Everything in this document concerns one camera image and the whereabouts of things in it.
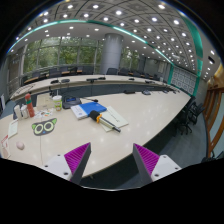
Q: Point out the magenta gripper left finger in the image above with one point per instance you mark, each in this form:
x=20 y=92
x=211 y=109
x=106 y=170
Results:
x=71 y=165

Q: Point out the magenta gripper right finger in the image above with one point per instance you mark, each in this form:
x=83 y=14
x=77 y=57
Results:
x=152 y=166

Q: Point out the pink computer mouse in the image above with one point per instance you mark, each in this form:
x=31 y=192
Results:
x=20 y=145

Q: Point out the black orange handheld tool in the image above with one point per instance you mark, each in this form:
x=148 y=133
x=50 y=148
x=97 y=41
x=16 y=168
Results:
x=97 y=117

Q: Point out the blue book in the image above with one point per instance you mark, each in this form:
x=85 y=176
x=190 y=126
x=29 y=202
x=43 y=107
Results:
x=88 y=107

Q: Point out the white paper sheets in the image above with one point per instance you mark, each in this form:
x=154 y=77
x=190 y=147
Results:
x=114 y=117

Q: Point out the black conference phone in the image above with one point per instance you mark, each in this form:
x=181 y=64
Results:
x=68 y=102

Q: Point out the black office chair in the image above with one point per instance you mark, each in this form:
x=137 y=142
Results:
x=189 y=114

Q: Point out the white paper cup green band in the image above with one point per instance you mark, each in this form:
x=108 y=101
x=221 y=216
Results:
x=57 y=100

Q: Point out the small white bottle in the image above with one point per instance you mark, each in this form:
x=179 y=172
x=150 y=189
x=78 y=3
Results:
x=24 y=111

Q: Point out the white booklet at left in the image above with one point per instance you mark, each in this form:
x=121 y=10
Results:
x=13 y=128

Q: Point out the red sauce bottle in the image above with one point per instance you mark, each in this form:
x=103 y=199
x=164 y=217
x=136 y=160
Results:
x=29 y=105

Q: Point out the grey concrete column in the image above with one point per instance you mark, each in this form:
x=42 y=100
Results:
x=111 y=52

